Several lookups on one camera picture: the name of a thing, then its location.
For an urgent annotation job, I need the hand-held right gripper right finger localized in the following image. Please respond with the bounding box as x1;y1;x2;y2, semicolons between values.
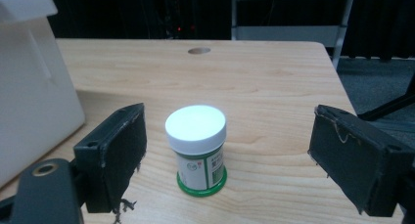
307;104;415;218

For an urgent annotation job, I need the white plastic box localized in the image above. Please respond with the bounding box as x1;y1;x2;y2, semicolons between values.
0;0;86;189

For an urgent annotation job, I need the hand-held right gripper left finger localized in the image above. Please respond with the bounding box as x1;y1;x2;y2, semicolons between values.
72;102;148;214

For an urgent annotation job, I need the grey metal stand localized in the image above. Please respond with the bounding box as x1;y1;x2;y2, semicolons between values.
230;0;357;70

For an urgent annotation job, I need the black stand leg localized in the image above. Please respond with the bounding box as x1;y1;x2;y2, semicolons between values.
356;71;415;122

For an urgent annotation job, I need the dark curtain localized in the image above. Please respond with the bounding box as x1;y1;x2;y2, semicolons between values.
47;0;233;41
341;0;415;61

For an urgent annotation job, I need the white-capped green-labelled jar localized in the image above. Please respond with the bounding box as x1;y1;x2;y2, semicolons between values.
164;104;228;198

